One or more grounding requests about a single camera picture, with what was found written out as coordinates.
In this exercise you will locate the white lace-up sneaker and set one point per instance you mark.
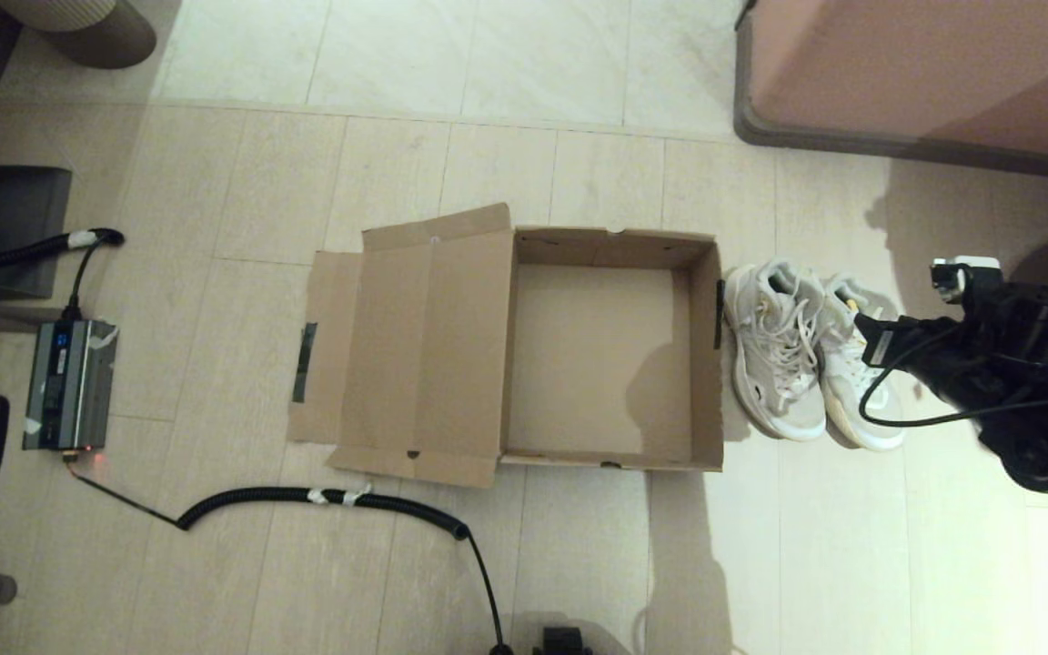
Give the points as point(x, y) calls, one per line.
point(774, 400)
point(838, 400)

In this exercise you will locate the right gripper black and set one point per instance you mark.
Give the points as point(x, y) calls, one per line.
point(1024, 337)

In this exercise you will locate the grey metal power unit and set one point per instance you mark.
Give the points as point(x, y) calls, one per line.
point(69, 387)

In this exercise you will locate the brown cardboard shoe box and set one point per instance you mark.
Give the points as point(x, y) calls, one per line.
point(415, 364)

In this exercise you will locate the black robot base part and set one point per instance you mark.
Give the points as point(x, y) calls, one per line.
point(562, 641)

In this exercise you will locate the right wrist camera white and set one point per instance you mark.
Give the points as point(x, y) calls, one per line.
point(965, 277)

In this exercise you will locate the dark square furniture base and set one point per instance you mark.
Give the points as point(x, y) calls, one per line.
point(15, 209)

